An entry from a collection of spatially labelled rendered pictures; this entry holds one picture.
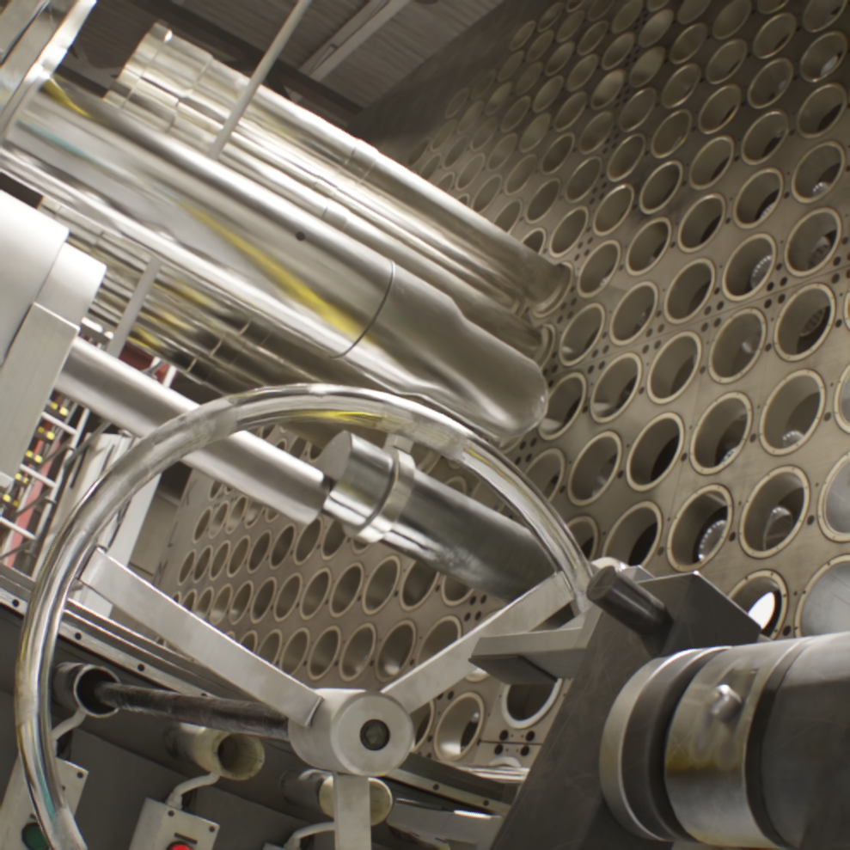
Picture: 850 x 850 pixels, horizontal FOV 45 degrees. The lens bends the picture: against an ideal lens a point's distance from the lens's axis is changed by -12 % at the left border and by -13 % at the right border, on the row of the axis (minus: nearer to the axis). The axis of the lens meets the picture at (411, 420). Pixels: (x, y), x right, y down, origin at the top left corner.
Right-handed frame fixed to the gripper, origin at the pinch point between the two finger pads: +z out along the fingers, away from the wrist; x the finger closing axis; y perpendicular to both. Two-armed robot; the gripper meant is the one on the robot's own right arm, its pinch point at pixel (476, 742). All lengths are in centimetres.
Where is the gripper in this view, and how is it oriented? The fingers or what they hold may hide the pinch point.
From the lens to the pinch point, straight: 51.3
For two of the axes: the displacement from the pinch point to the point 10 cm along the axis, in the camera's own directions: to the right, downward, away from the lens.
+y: -7.5, -5.7, -3.2
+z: -5.1, 1.9, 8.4
